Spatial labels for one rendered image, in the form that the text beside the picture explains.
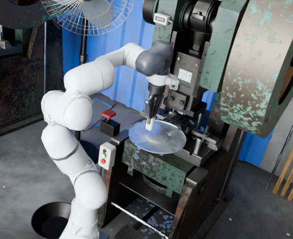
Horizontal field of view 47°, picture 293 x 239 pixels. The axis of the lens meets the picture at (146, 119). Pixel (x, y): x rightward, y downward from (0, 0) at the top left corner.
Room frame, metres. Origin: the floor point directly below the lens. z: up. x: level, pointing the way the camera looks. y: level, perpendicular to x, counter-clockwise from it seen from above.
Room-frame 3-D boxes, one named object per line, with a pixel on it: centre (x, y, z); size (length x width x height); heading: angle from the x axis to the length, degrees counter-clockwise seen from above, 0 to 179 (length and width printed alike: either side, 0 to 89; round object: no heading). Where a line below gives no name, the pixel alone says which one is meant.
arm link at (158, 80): (1.37, -0.04, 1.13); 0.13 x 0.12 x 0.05; 60
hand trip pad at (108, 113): (1.64, 0.21, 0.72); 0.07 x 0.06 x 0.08; 151
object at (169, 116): (1.68, -0.19, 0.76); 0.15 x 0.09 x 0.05; 61
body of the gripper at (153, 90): (1.37, -0.02, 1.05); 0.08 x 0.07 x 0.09; 150
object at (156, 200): (1.69, -0.20, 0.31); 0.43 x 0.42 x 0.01; 61
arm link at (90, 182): (0.99, 0.16, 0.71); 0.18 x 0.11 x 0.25; 30
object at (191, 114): (1.69, -0.19, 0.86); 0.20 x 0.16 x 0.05; 61
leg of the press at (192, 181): (1.68, -0.49, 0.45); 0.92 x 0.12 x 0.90; 151
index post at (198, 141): (1.49, -0.28, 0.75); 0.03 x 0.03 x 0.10; 61
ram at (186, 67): (1.65, -0.17, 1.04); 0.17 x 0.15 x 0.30; 151
